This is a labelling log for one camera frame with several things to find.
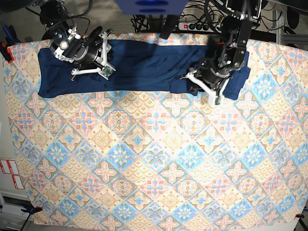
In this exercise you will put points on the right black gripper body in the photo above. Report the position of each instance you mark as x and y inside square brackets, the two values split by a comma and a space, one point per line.
[69, 46]

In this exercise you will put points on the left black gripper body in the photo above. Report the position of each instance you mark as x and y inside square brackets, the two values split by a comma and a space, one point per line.
[208, 72]

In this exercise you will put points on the blue long-sleeve T-shirt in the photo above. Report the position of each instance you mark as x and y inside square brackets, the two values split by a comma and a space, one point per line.
[140, 66]

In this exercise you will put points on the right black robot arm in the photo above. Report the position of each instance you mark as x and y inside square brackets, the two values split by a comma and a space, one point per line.
[55, 16]

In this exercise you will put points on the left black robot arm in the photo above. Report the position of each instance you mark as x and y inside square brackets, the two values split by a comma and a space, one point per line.
[229, 47]

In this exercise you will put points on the blue box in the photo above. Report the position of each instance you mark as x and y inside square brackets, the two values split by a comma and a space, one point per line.
[172, 7]

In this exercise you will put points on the white power strip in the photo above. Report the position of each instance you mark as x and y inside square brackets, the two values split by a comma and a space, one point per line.
[195, 27]

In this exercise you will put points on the black red table clamp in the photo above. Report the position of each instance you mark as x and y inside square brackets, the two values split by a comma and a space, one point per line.
[6, 52]

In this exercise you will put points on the patterned tablecloth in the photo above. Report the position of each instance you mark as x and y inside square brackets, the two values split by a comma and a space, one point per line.
[131, 160]

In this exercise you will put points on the black round speaker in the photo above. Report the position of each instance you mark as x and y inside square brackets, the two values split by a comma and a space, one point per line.
[292, 19]

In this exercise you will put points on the white red labels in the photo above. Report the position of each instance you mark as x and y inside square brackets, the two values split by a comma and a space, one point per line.
[9, 167]

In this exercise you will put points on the black orange clamp lower-right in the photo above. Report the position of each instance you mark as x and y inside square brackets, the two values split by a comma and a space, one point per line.
[300, 216]

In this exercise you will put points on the black orange clamp lower-left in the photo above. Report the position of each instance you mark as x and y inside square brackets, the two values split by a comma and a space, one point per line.
[30, 209]

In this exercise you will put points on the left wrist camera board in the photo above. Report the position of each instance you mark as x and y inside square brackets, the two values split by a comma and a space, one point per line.
[217, 100]

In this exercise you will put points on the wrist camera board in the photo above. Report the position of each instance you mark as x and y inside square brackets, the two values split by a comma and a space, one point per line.
[217, 100]
[106, 72]

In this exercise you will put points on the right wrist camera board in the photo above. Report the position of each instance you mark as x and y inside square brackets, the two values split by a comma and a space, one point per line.
[106, 72]

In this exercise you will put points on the blue handled clamp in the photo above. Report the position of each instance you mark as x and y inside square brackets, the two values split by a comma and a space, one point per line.
[11, 36]

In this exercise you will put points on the black stand post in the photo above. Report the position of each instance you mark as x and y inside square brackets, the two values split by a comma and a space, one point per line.
[169, 24]

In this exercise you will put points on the aluminium frame profile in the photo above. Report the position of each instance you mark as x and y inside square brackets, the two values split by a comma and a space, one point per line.
[285, 35]

